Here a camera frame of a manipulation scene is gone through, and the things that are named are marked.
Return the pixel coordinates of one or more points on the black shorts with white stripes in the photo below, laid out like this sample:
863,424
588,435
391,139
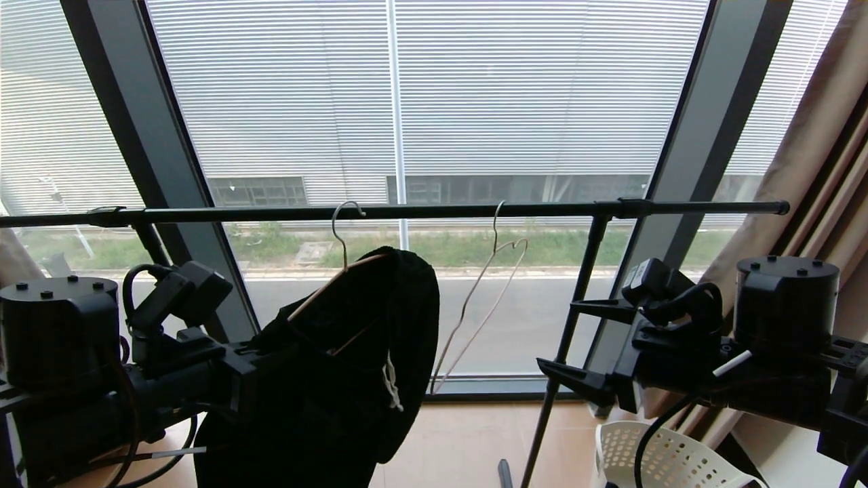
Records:
305,407

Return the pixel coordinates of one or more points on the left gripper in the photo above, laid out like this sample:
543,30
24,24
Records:
203,386

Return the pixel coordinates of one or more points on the white laundry basket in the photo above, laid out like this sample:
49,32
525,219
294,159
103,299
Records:
671,454

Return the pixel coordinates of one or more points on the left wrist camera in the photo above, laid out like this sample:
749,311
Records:
196,291

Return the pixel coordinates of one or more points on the window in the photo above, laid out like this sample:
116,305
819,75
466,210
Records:
475,88

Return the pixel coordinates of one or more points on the pink clothes hanger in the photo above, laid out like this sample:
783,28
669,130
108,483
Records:
495,230
344,251

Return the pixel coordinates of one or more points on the black clothes rack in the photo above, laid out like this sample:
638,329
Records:
441,211

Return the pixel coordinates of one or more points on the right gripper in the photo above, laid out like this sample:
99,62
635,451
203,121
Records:
685,369

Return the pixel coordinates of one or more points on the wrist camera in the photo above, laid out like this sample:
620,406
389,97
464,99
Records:
651,278
196,291

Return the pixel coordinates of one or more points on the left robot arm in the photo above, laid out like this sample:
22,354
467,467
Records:
54,332

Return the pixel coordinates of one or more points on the brown curtain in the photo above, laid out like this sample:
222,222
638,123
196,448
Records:
17,261
814,169

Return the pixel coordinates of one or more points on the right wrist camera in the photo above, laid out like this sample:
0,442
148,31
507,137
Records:
651,278

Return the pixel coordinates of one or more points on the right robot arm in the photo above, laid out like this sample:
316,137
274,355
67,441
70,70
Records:
786,305

